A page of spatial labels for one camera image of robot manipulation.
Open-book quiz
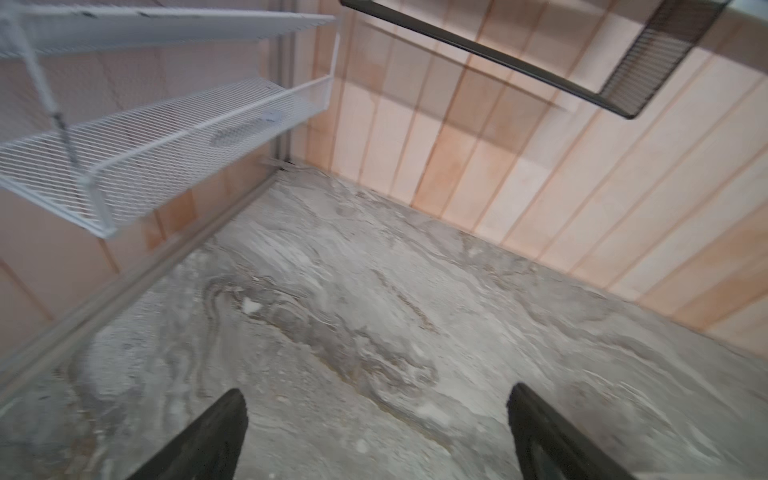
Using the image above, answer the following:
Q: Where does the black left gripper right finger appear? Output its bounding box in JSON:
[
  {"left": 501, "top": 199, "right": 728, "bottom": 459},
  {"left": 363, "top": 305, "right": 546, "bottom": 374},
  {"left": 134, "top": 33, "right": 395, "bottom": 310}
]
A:
[{"left": 507, "top": 382, "right": 633, "bottom": 480}]

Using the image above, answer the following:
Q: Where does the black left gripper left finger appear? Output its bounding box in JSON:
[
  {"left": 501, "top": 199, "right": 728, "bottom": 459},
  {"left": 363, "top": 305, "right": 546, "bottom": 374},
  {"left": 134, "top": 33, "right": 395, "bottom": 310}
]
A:
[{"left": 130, "top": 388, "right": 248, "bottom": 480}]

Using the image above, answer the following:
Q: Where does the white wire mesh shelf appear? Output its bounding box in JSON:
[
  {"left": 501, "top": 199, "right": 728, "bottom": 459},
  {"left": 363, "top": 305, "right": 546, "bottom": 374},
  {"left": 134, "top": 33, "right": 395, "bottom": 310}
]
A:
[{"left": 1, "top": 1, "right": 340, "bottom": 238}]

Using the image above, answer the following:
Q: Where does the black wire mesh basket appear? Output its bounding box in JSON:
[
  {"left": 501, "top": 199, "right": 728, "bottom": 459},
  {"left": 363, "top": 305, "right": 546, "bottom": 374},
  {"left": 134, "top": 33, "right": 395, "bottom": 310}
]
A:
[{"left": 341, "top": 1, "right": 730, "bottom": 120}]

